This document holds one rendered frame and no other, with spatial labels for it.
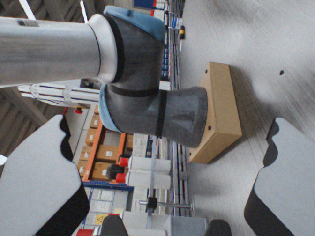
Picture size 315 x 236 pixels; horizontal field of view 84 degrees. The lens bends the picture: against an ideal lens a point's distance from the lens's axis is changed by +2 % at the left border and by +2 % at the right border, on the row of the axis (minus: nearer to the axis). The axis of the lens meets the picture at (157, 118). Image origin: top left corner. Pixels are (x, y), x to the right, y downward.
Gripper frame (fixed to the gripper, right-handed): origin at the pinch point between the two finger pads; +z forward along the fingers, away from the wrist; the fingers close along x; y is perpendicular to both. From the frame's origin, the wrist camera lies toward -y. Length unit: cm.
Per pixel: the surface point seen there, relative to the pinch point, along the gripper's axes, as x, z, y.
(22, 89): -55, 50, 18
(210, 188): 10.9, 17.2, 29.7
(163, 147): -1, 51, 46
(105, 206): -148, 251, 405
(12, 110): -311, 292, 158
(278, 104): 14.9, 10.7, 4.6
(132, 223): -10, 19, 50
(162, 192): -1, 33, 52
